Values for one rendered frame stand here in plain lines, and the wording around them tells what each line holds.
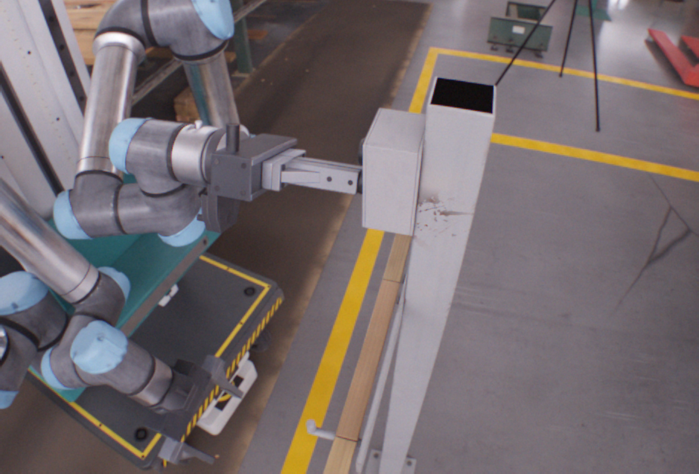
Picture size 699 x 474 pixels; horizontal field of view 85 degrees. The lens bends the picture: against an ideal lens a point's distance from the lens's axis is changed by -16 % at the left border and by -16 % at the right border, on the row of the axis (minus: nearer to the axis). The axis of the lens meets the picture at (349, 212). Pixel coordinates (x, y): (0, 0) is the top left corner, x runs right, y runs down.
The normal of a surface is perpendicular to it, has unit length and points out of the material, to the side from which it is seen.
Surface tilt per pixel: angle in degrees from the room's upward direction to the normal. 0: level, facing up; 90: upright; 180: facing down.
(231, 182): 66
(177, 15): 77
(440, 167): 90
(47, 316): 92
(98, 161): 35
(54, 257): 71
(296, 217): 0
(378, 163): 90
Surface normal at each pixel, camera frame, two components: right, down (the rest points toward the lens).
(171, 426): 0.85, -0.07
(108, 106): 0.45, -0.37
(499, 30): -0.27, 0.66
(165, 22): 0.12, 0.64
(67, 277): 0.65, 0.30
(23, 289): -0.01, -0.81
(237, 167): -0.26, 0.31
